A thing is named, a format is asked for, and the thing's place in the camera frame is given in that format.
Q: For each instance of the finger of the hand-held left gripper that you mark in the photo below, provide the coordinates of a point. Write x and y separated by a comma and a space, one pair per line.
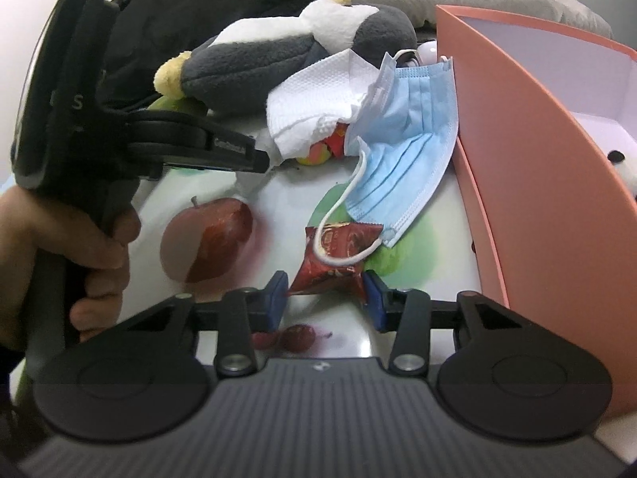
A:
199, 144

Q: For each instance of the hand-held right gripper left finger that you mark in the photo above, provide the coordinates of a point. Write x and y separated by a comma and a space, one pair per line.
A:
276, 303

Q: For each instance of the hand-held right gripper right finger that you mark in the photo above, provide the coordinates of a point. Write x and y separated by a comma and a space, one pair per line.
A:
375, 303

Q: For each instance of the red snack packet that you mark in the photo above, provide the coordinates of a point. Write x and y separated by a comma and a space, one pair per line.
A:
333, 259

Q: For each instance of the grey white penguin plush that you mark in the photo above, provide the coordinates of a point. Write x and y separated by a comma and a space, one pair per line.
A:
259, 55

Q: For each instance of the white textured cloth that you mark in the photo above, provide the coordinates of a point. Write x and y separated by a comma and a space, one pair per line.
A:
308, 94

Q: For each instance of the blue face mask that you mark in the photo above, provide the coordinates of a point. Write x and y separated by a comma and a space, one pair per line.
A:
408, 149

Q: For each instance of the pink cardboard box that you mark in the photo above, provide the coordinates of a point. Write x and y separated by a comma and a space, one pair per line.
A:
537, 184

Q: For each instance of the black white panda plush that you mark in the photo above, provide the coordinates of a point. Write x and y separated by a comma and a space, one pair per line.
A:
628, 172

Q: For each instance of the small yellow soft toy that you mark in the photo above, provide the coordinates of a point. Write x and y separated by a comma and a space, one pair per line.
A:
313, 153

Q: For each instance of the person's left hand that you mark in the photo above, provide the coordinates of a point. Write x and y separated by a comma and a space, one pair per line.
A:
30, 229

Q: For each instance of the green padded massage hammer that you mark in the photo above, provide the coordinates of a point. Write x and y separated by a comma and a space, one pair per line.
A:
171, 105

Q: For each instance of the food print mat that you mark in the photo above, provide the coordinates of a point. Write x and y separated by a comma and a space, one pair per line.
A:
288, 209

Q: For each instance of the small red packet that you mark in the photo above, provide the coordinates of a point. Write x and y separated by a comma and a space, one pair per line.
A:
338, 138

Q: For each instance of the black jacket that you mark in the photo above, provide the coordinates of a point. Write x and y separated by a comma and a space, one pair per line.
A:
199, 0

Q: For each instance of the white round device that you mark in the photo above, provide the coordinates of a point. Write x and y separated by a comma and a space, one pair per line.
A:
427, 54

